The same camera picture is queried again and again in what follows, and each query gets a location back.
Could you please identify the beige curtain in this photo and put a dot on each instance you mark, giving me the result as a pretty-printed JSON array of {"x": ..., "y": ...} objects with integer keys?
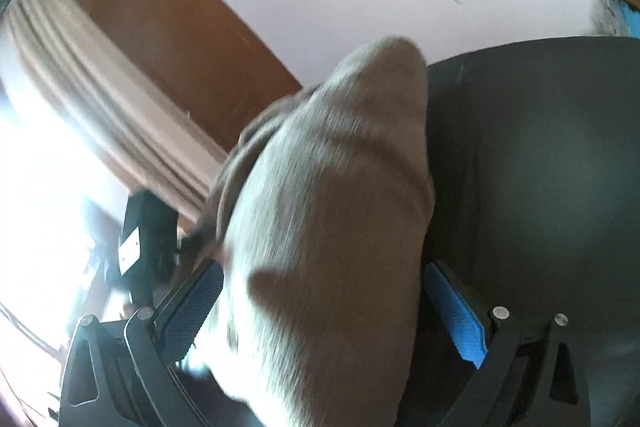
[{"x": 100, "y": 77}]

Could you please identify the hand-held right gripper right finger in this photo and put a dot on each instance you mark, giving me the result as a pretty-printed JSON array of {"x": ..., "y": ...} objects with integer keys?
[{"x": 457, "y": 321}]

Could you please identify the grey fleece sweater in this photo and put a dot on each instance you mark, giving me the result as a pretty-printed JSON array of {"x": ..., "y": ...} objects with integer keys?
[{"x": 325, "y": 232}]

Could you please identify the brown wooden door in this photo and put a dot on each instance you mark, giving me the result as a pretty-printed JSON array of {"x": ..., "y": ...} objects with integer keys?
[{"x": 190, "y": 52}]

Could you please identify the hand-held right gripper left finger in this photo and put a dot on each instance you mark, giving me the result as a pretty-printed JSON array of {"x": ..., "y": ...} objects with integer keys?
[{"x": 192, "y": 307}]

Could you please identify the blue storage box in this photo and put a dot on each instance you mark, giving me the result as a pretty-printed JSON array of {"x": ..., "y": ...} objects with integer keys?
[{"x": 630, "y": 19}]

